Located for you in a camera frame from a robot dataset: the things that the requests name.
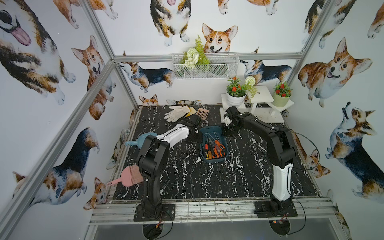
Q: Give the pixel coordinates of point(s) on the white pot red flowers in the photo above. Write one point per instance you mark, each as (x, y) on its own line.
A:
(235, 94)

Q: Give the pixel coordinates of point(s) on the brown litter scoop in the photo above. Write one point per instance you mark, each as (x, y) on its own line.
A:
(202, 113)

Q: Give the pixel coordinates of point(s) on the green fern white flowers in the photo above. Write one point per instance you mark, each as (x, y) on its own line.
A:
(195, 56)

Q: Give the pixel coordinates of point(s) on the yellow sponge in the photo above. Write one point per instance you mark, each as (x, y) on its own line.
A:
(192, 111)

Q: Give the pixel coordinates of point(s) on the pink brush scoop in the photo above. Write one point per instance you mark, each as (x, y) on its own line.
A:
(129, 177)

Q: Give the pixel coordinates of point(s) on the teal storage tray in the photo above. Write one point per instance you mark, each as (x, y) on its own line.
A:
(210, 134)

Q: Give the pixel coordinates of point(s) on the green pot red flowers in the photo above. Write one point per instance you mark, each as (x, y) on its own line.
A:
(281, 95)

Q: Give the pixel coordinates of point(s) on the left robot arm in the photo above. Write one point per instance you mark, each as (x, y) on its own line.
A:
(152, 160)

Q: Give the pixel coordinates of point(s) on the blue dustpan scoop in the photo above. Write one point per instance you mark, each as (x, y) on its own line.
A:
(140, 140)

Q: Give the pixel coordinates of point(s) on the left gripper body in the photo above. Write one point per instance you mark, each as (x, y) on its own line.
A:
(194, 122)

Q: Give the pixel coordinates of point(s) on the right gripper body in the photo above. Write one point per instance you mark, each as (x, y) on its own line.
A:
(229, 129)

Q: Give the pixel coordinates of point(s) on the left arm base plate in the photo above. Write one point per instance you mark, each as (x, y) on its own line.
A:
(164, 212)

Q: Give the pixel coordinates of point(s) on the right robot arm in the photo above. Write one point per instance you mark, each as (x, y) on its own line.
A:
(281, 152)

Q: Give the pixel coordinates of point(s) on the white wire wall basket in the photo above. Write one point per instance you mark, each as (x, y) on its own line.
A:
(221, 66)

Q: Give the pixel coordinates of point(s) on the white stepped plant stand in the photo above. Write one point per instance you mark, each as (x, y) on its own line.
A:
(263, 108)

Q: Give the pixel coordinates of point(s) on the white work glove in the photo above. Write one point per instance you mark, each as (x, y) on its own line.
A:
(176, 113)

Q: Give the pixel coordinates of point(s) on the large orange handle screwdriver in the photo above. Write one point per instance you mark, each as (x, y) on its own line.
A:
(219, 149)

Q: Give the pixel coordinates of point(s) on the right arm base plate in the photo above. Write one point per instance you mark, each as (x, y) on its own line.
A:
(275, 209)

